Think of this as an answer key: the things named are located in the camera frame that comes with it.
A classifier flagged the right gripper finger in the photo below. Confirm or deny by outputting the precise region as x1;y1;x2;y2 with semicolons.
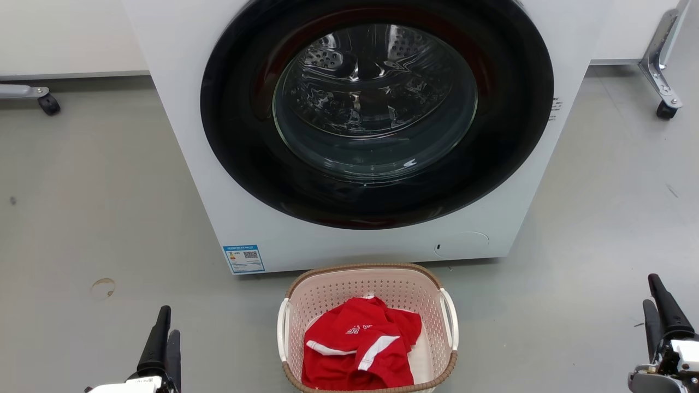
642;299;664;364
648;273;696;341

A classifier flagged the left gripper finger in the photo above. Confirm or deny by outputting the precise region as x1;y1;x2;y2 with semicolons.
165;329;182;393
136;306;172;378

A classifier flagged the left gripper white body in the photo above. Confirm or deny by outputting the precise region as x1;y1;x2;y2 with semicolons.
84;375;171;393

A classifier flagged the right gripper metal body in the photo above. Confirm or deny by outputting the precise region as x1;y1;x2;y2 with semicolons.
627;338;699;393

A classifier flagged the pink perforated laundry basket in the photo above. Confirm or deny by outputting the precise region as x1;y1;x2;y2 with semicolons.
276;263;460;393

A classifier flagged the blue white energy label sticker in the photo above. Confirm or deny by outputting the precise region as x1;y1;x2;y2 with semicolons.
223;245;266;274

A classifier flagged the red white sports shirt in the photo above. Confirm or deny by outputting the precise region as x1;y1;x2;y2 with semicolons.
301;296;423;391

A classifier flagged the white front-load washing machine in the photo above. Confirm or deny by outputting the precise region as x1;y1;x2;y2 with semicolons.
121;0;613;275

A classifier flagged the shiny metal leg with caster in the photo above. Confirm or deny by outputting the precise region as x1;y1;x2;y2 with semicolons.
638;0;692;120

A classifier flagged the black round glass washer door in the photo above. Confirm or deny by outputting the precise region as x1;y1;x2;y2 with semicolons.
200;0;555;230

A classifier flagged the grey leg with black caster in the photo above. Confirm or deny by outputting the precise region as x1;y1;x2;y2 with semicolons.
0;84;61;116

